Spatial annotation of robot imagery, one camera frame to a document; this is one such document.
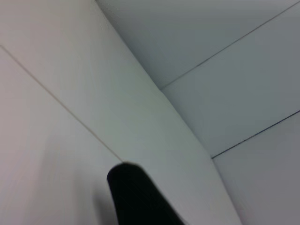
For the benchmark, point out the black t-shirt with FREE print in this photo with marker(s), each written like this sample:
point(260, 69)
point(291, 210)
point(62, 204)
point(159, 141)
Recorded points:
point(140, 199)

